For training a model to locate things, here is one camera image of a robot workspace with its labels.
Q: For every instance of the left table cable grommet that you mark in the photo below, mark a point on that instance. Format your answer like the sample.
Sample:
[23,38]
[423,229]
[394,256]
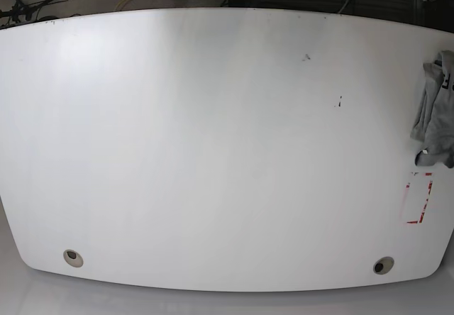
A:
[73,258]

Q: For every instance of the right table cable grommet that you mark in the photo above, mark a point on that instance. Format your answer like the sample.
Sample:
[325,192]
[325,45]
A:
[383,265]

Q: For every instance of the grey T-shirt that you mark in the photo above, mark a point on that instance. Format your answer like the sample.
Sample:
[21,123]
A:
[433,124]

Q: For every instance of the table cable grommet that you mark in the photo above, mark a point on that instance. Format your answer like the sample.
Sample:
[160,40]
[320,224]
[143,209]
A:
[73,258]
[383,265]

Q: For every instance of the red tape rectangle marking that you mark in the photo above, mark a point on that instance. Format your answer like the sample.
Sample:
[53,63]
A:
[417,195]

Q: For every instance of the black tripod stand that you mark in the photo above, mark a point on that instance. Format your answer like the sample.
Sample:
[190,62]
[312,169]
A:
[23,13]

